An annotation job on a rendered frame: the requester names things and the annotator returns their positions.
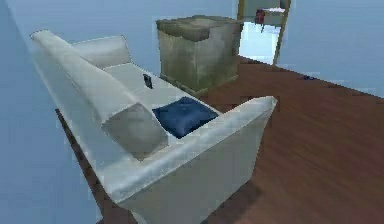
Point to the blue cushion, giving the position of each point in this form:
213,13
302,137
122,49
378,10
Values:
184,116

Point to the black remote control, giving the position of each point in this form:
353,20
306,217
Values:
147,81

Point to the white sofa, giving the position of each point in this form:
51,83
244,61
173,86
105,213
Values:
206,166

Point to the olive green box cabinet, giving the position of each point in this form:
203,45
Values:
200,56

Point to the red object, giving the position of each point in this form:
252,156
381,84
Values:
259,16

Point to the small dark blue object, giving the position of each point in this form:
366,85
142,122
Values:
307,77

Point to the wooden door frame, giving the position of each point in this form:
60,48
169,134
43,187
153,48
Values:
281,33

